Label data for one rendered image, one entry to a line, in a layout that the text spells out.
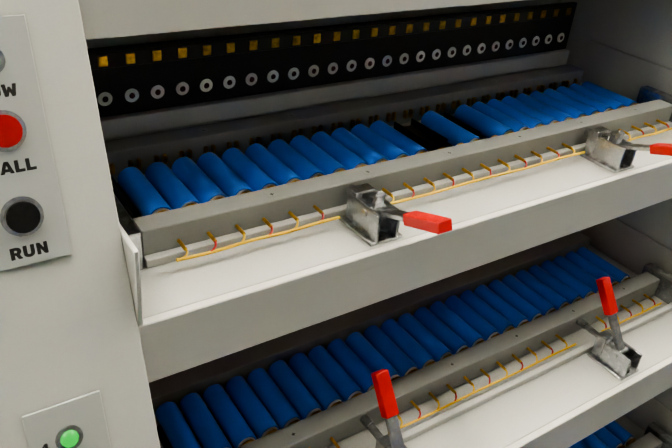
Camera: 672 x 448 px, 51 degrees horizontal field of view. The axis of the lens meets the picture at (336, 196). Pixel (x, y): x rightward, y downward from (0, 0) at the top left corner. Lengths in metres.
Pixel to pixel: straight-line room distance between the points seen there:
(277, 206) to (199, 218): 0.06
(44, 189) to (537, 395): 0.47
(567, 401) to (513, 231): 0.19
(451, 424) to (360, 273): 0.20
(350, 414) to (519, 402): 0.16
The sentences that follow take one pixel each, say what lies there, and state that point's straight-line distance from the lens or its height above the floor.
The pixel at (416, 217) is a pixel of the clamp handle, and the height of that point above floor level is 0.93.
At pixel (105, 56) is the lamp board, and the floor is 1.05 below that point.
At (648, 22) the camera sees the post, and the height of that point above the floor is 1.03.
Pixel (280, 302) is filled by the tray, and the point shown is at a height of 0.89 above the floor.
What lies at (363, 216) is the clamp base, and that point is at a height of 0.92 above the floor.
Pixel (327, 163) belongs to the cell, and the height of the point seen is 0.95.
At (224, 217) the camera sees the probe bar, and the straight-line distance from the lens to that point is 0.47.
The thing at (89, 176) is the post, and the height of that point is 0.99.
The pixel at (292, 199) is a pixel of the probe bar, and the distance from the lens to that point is 0.49.
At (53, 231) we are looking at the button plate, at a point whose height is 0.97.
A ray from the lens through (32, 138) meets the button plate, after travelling 0.38.
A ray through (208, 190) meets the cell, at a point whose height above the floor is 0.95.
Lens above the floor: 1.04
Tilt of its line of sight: 12 degrees down
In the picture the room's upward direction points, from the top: 7 degrees counter-clockwise
